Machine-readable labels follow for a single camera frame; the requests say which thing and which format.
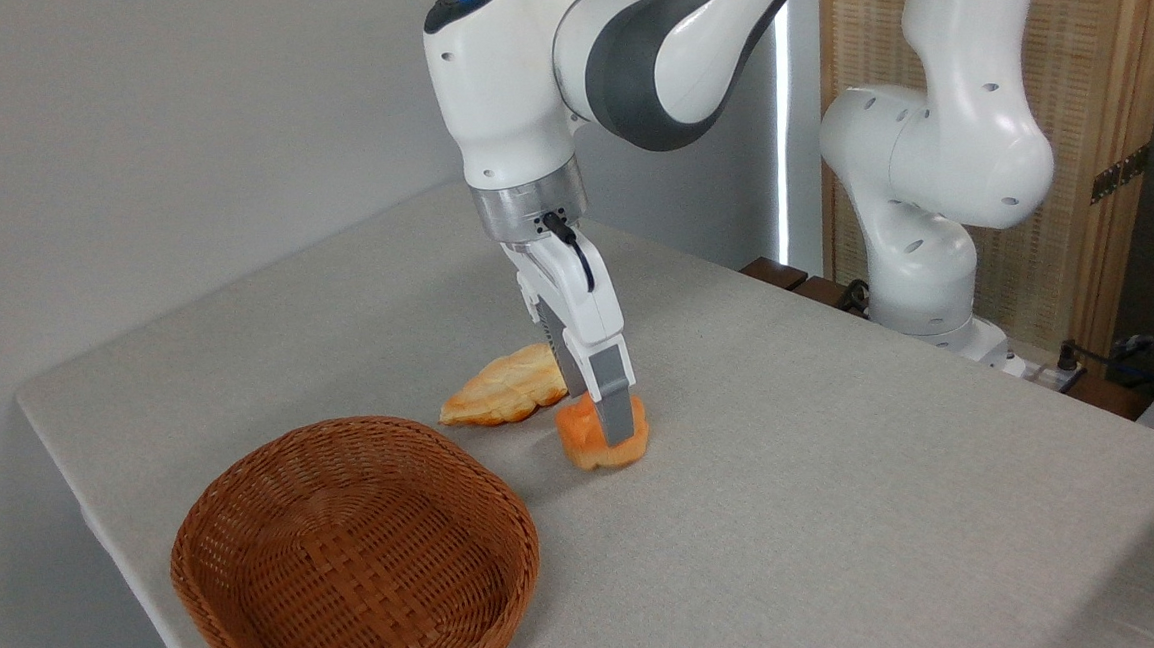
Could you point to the brown wicker basket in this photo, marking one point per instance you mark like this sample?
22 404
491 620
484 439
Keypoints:
352 568

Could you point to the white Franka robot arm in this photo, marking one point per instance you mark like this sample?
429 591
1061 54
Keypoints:
522 87

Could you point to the metal screen hinge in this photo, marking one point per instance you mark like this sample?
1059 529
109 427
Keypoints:
1119 175

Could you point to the round orange bread roll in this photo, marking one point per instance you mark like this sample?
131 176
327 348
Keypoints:
579 439

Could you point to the black power plug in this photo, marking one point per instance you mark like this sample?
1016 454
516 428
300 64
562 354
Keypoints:
1068 356

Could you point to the white power strip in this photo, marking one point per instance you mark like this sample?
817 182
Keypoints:
1046 375

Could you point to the long leaf-shaped bread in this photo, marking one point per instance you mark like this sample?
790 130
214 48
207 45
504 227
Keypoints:
501 389

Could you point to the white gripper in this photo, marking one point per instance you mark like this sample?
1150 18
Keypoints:
575 294

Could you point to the grey tablecloth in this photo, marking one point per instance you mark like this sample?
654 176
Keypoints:
799 511

